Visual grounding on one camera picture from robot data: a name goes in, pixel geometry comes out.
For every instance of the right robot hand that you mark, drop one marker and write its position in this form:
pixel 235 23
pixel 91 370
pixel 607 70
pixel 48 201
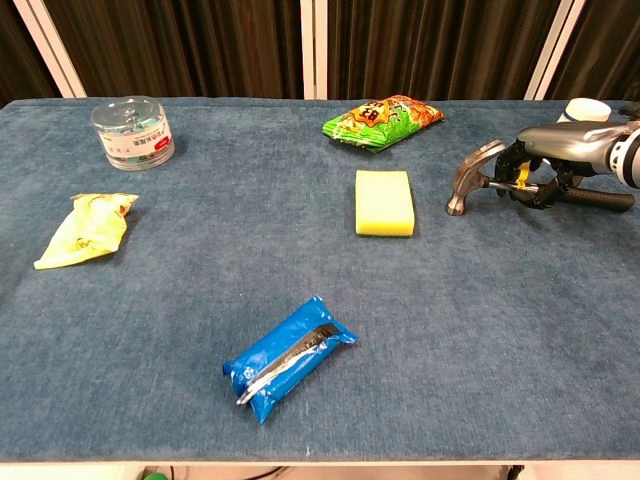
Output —
pixel 560 145

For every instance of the claw hammer black grip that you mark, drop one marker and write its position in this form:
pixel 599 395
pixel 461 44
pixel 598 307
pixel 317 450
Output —
pixel 470 175

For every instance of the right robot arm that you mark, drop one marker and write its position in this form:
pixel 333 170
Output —
pixel 629 160

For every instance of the yellow sponge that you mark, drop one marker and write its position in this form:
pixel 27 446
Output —
pixel 384 202

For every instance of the white paper cup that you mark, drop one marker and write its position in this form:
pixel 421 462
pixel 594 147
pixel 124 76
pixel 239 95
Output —
pixel 585 110

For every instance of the green orange snack bag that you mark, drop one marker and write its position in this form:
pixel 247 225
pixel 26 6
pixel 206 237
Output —
pixel 380 122

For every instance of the blue snack packet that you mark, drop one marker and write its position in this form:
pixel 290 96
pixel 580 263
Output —
pixel 282 357

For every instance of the black pleated curtain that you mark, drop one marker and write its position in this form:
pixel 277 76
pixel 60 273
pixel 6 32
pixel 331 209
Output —
pixel 200 50

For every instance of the blue table cloth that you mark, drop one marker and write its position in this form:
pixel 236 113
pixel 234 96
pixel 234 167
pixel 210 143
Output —
pixel 200 300

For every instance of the clear round plastic container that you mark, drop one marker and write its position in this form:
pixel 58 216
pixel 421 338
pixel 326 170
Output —
pixel 132 137

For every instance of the yellow snack packet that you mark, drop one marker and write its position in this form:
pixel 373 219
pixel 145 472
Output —
pixel 89 231

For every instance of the green round object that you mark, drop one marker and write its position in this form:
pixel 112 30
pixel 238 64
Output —
pixel 156 474

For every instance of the white frame post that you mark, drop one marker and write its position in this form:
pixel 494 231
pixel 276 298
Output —
pixel 314 50
pixel 555 50
pixel 50 47

